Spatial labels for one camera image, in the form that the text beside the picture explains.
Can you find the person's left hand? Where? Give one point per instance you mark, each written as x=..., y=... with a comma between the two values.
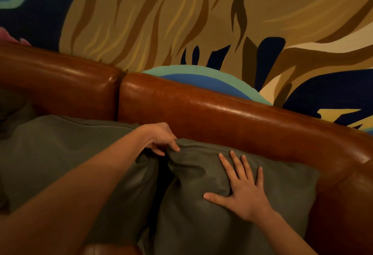
x=157, y=135

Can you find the person's right hand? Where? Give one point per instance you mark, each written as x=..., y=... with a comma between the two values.
x=247, y=196

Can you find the person's right little finger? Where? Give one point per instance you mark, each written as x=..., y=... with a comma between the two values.
x=260, y=177

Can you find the person's right middle finger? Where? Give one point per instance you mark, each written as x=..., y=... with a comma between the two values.
x=237, y=166

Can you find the person's left thumb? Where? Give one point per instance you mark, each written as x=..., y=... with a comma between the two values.
x=158, y=151

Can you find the person's right thumb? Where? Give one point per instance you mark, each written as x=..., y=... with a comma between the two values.
x=215, y=198

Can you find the olive green cushion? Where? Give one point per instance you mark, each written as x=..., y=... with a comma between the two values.
x=58, y=144
x=198, y=222

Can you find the person's right forearm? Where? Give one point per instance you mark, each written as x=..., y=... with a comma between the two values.
x=282, y=234

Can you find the person's left forearm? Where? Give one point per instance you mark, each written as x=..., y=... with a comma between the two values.
x=72, y=199

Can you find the brown leather sofa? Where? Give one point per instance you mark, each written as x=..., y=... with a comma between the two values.
x=221, y=117

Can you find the dark grey cushion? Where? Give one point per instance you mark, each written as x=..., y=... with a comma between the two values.
x=14, y=112

